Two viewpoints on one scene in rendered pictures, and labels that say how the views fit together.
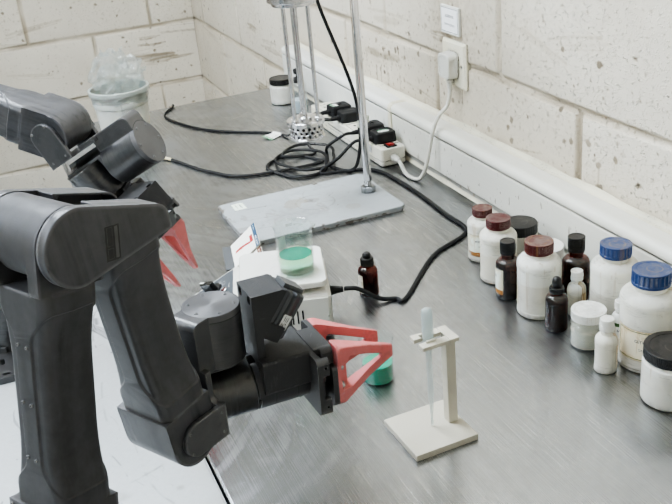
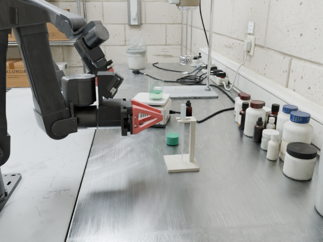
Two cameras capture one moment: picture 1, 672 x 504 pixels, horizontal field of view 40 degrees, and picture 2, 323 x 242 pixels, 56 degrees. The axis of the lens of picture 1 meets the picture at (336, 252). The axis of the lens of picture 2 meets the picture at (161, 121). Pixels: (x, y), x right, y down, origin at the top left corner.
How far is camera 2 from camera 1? 40 cm
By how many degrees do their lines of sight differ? 14
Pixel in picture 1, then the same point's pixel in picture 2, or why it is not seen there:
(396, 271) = (203, 113)
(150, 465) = (67, 151)
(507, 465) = (205, 182)
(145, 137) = (100, 30)
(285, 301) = (113, 81)
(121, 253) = (18, 22)
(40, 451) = not seen: outside the picture
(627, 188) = (304, 90)
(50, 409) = not seen: outside the picture
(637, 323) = (288, 137)
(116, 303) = (24, 53)
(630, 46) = (314, 23)
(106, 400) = not seen: hidden behind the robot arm
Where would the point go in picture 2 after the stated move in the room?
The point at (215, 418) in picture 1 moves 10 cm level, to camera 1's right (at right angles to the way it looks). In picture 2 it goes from (69, 122) to (112, 126)
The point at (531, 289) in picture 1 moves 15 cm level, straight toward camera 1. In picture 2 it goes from (249, 122) to (237, 139)
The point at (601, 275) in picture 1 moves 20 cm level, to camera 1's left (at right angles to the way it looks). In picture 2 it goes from (280, 119) to (211, 113)
